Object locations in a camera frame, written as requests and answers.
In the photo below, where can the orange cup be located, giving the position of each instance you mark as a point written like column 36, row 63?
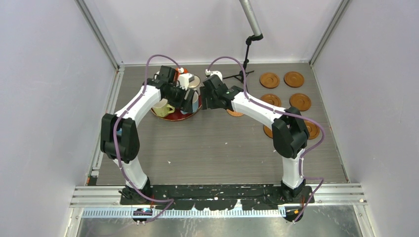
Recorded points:
column 181, row 70

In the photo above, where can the woven rattan coaster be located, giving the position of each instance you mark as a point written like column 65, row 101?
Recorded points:
column 234, row 114

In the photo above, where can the wooden coaster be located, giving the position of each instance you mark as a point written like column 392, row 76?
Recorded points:
column 269, row 80
column 268, row 132
column 271, row 99
column 313, row 130
column 300, row 101
column 294, row 79

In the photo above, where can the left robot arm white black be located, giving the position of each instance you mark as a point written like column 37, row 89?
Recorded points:
column 119, row 138

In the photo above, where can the white cup brown rim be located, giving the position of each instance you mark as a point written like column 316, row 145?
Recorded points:
column 195, row 83

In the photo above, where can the light blue mug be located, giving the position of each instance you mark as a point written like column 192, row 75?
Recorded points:
column 195, row 102

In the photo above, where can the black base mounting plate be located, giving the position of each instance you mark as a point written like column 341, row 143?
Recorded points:
column 216, row 197

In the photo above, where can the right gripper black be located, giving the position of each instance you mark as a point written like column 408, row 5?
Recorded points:
column 205, row 96

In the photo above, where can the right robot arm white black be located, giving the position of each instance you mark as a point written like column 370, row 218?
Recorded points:
column 289, row 132

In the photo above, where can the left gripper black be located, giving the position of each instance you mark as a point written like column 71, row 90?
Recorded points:
column 187, row 105

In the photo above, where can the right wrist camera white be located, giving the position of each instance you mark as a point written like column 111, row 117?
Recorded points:
column 210, row 73

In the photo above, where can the red round tray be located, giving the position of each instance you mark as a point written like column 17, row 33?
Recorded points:
column 177, row 115

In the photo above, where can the microphone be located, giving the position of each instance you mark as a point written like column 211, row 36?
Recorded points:
column 256, row 36

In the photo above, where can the yellow mug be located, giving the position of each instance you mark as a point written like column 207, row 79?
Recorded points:
column 163, row 108

